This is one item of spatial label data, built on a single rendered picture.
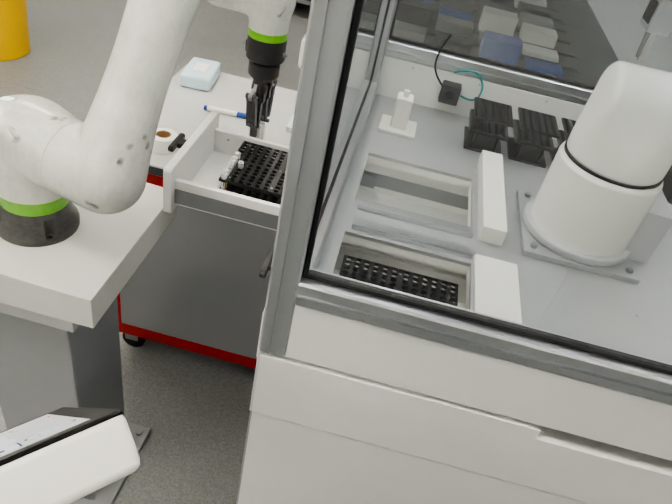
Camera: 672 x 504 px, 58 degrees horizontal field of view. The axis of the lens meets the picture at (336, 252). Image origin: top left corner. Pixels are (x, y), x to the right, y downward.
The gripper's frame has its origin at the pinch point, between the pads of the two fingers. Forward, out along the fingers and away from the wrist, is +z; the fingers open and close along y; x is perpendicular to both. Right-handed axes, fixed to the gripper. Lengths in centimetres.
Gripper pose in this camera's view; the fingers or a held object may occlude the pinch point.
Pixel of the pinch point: (256, 135)
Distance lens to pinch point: 160.8
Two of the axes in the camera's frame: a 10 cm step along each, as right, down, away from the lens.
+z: -1.8, 7.6, 6.2
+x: 9.2, 3.6, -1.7
